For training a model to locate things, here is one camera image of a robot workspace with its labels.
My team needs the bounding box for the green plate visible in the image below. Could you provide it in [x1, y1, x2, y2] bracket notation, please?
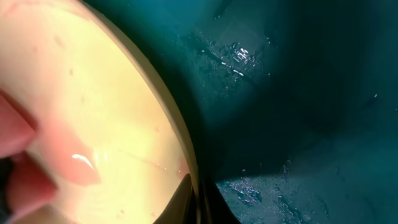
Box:
[1, 0, 201, 224]

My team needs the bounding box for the dark sponge with red base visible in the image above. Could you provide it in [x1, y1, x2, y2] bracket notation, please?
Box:
[1, 93, 57, 223]

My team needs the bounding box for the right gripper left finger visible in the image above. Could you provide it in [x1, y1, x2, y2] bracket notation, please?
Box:
[154, 174, 197, 224]

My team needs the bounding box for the teal plastic tray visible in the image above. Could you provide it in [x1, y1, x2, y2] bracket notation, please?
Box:
[90, 0, 397, 223]

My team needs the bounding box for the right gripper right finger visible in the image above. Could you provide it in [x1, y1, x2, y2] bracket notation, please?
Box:
[199, 179, 241, 224]

